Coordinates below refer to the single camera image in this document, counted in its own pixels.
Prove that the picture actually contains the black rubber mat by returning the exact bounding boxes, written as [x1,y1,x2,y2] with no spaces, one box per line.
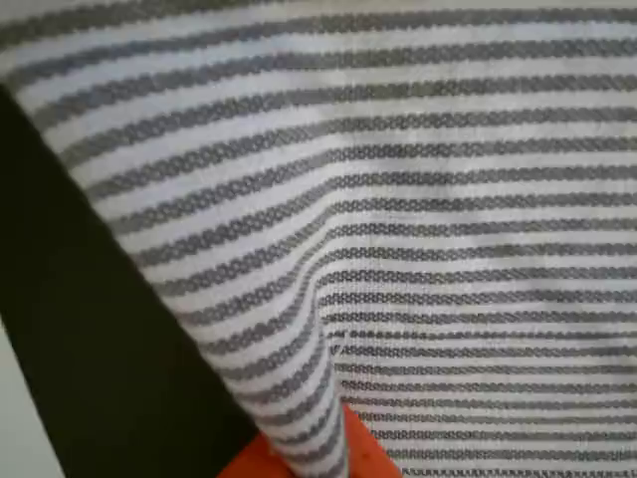
[0,84,261,478]

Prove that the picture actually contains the striped grey-white cloth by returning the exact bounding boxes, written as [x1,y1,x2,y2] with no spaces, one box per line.
[0,0,637,478]

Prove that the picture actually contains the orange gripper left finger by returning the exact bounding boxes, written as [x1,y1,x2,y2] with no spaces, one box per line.
[217,436,296,478]

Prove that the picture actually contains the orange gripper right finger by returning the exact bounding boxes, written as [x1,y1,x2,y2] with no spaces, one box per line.
[341,402,402,478]

